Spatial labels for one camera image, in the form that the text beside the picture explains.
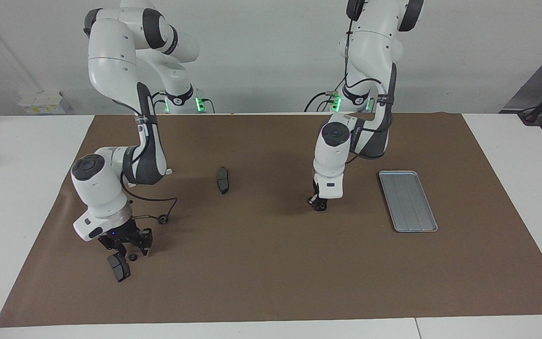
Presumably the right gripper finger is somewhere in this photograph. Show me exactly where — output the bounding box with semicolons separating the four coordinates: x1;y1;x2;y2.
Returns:
99;241;128;258
135;228;153;257

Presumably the silver metal tray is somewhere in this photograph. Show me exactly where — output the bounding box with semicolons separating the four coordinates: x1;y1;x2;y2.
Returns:
378;170;439;233

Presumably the short dark brake pad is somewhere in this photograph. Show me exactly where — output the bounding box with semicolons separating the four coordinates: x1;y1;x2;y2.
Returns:
107;252;131;283

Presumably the brown paper mat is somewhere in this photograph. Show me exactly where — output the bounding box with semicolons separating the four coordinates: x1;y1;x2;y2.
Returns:
0;112;542;328

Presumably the long dark brake pad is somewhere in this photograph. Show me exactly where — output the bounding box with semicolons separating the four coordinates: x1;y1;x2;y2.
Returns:
216;167;230;195

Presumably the white cardboard box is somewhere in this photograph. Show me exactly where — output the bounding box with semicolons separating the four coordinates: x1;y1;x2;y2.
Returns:
18;91;72;115

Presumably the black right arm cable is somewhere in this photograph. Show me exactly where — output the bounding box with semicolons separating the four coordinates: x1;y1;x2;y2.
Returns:
123;89;178;222

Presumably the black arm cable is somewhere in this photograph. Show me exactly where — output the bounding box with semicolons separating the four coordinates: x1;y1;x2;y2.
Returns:
344;5;396;161
123;89;178;222

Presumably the black base power cable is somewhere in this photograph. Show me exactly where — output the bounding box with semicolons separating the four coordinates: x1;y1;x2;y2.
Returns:
151;89;168;113
304;89;342;113

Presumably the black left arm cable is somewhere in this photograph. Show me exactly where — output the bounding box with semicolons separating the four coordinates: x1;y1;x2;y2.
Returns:
344;5;396;161

